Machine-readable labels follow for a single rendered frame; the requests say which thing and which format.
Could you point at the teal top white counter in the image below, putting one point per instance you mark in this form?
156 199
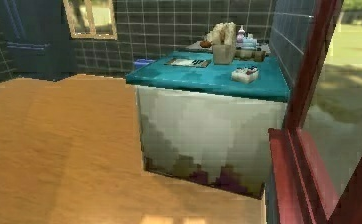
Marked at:
209 126

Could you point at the white tray with black utensils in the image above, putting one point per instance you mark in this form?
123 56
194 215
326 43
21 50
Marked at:
188 62

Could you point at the brown round food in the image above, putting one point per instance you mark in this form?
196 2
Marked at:
205 43

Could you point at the small white box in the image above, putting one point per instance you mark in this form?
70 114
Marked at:
244 74

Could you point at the beige container with bread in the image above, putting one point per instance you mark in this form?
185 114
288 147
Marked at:
224 46

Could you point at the pale pink bottle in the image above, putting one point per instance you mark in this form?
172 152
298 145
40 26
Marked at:
240 35

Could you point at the pale blue bottle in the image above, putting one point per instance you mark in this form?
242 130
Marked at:
250 41

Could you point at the tan framed window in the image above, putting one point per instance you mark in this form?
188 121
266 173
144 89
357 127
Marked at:
92 18

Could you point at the red framed window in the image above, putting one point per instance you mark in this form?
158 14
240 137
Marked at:
309 146

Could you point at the dark blue cabinet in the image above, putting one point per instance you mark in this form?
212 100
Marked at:
32 43

